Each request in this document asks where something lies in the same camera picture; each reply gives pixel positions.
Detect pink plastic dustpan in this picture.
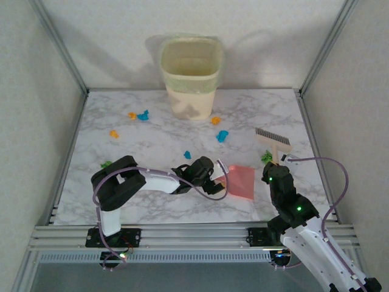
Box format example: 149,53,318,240
224,165,256,201

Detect cream hand brush grey bristles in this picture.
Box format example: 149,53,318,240
254,127,293,167

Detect cream plastic waste bin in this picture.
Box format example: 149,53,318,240
160,33,225,120

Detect controller board with light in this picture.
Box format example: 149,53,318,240
100,251,132,271
271,249,293,270

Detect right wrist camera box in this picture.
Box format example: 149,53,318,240
281,153,300,165

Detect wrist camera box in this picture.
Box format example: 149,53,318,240
214,160,229,180
281,153,300,165

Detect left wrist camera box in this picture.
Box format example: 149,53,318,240
214,160,229,180

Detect aluminium side rail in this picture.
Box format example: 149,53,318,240
295,89,340,222
45,91,89,226

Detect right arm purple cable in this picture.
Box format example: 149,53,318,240
273,156,370,292

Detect grey slotted cable duct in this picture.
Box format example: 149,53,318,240
39,251,272,264

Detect aluminium table edge rail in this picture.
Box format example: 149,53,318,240
87,88,301,93

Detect aluminium frame post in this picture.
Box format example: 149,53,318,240
29,0,89,96
299,0,359,96

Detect aluminium lower frame bar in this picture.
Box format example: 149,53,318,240
12,251,42,292

